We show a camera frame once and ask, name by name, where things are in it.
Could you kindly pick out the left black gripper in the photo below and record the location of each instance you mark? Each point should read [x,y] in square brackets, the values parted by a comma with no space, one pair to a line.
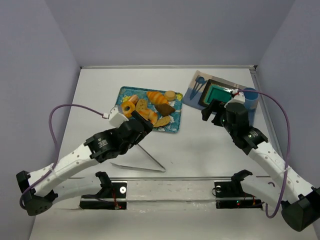
[142,122]

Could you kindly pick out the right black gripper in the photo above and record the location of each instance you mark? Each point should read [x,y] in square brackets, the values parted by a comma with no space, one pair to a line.
[215,111]

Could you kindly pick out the dark brown bread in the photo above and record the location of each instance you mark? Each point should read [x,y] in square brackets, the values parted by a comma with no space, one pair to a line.
[164,109]

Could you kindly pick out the metal tongs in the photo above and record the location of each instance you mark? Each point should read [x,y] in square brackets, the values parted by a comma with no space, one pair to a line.
[144,161]

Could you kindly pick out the oval bread slice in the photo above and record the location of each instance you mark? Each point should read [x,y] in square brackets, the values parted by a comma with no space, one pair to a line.
[162,122]

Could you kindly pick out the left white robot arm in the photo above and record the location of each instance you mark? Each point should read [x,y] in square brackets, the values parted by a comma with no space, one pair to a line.
[42,188]

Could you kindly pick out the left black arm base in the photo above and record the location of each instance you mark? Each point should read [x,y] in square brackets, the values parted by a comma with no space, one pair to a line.
[111,195]

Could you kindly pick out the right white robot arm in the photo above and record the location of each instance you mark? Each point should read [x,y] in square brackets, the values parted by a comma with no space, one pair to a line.
[299,199]

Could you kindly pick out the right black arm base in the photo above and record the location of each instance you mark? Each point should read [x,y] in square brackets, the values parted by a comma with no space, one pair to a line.
[230,195]

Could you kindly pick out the seeded bread slice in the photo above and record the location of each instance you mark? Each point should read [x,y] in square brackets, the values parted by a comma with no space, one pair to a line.
[142,104]

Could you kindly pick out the pink sausage bread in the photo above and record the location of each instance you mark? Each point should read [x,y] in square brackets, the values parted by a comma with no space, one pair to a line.
[134,99]

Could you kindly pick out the glazed donut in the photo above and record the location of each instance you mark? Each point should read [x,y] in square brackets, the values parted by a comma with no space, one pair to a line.
[127,108]

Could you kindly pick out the striped twisted pastry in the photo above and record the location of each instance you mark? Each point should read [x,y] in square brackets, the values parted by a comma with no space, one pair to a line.
[149,115]

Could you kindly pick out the black green square plate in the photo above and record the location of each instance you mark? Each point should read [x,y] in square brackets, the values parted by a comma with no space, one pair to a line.
[220,90]

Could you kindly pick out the golden croissant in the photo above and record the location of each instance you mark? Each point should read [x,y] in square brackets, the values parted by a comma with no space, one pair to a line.
[156,98]

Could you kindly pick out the teal floral tray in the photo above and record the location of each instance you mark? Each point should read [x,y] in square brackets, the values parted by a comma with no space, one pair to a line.
[173,127]

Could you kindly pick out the blue placemat with cutlery print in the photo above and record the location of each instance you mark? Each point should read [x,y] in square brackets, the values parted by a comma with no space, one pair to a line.
[196,87]

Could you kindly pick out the blue cup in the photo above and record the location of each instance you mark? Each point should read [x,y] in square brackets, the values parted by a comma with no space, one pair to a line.
[251,98]

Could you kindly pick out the small round bun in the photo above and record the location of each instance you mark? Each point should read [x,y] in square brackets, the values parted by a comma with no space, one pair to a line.
[170,95]

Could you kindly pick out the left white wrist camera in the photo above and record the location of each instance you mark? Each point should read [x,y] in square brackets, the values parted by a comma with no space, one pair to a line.
[116,116]

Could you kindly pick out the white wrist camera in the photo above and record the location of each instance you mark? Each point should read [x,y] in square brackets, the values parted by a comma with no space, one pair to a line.
[237,97]
[116,116]

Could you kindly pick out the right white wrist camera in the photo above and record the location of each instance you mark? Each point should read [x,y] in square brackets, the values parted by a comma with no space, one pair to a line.
[237,97]

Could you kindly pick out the metal mounting rail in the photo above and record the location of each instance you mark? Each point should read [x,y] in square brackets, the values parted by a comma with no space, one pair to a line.
[151,189]

